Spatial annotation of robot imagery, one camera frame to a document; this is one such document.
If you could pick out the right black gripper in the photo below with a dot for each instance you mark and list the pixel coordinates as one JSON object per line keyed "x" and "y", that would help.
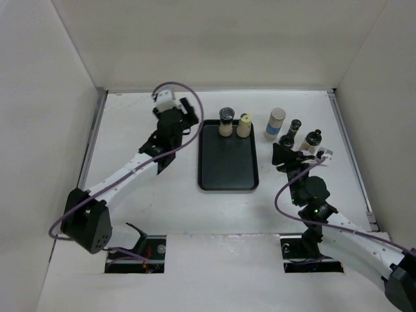
{"x": 282, "y": 155}

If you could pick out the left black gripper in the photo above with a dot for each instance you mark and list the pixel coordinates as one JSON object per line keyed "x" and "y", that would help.
{"x": 190, "y": 118}

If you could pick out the black knob cap bottle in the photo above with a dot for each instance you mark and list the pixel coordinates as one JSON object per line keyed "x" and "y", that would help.
{"x": 312, "y": 141}

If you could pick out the silver lid blue label jar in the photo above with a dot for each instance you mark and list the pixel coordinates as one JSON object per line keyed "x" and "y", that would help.
{"x": 275, "y": 122}

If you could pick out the yellow cap spice bottle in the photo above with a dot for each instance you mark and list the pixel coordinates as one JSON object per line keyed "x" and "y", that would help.
{"x": 245, "y": 125}

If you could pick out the black cap spice bottle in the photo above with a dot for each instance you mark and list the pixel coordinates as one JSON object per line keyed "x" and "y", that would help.
{"x": 286, "y": 141}

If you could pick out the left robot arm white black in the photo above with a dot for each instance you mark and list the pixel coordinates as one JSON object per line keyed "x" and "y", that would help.
{"x": 87, "y": 215}

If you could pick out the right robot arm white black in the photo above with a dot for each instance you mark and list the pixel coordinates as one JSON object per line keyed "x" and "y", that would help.
{"x": 390, "y": 266}

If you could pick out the tall dark pepper grinder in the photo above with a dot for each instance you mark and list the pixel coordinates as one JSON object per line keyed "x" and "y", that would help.
{"x": 294, "y": 127}

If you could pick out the black plastic tray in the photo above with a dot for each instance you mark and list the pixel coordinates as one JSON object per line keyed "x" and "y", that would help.
{"x": 226, "y": 163}

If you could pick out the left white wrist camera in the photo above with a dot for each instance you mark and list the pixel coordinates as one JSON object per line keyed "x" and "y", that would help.
{"x": 164, "y": 100}

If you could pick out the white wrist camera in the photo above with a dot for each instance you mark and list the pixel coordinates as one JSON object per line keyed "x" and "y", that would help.
{"x": 324, "y": 153}
{"x": 164, "y": 100}

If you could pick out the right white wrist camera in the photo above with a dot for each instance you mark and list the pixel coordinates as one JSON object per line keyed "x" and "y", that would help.
{"x": 324, "y": 153}

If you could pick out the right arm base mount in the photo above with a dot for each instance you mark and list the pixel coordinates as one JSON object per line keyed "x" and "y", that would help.
{"x": 302, "y": 256}

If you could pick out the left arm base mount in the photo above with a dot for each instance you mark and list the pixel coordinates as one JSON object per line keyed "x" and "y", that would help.
{"x": 147, "y": 256}

